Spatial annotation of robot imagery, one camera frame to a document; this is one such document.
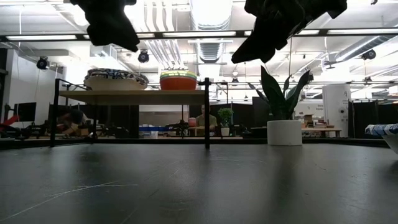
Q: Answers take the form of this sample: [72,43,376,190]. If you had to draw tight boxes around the black partition panel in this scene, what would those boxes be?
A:
[348,99,398,139]

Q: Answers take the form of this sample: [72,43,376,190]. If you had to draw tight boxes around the black ceiling light rail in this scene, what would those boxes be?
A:
[0,27,398,42]

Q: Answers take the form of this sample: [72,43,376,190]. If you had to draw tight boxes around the person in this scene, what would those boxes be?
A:
[57,109,91,136]
[195,105,218,129]

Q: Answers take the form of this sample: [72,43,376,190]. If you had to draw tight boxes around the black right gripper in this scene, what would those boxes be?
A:
[231,0,348,65]

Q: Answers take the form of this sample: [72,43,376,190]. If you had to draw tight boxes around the black monitor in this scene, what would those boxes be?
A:
[14,102,37,123]

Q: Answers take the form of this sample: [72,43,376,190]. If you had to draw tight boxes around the small green potted plant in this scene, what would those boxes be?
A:
[217,107,234,138]

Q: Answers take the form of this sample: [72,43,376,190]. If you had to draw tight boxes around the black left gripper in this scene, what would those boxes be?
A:
[70,0,141,54]

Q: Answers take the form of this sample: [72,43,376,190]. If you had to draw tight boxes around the orange plastic bowl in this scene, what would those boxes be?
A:
[159,76,198,91]

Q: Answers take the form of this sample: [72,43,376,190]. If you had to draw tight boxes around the blue storage bin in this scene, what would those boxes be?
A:
[139,126,170,132]

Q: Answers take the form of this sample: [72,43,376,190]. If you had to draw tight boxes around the wooden shelf black frame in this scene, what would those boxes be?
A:
[49,77,211,151]

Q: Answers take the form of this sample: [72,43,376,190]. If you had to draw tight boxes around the white cabinet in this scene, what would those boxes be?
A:
[322,83,352,138]

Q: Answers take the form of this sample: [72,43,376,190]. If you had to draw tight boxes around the tall green snake plant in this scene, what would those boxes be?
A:
[248,65,312,122]

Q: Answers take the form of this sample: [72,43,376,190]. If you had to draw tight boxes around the white round plant pot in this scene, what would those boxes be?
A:
[266,119,303,147]

